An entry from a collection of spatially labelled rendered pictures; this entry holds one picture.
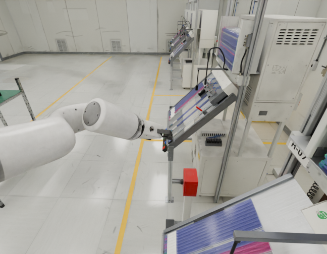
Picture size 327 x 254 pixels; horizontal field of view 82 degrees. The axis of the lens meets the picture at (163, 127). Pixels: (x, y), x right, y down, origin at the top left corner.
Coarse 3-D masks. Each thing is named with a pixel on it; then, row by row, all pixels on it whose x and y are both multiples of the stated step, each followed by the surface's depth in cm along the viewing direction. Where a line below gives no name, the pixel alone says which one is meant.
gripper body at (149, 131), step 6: (144, 120) 58; (144, 126) 57; (150, 126) 60; (156, 126) 61; (162, 126) 64; (144, 132) 57; (150, 132) 59; (156, 132) 61; (138, 138) 68; (144, 138) 63; (150, 138) 63; (156, 138) 63
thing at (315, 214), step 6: (318, 204) 59; (324, 204) 58; (306, 210) 60; (312, 210) 59; (318, 210) 58; (324, 210) 57; (306, 216) 59; (312, 216) 58; (318, 216) 57; (324, 216) 56; (312, 222) 57; (318, 222) 56; (324, 222) 55; (312, 228) 56; (318, 228) 55; (324, 228) 54; (324, 246) 52
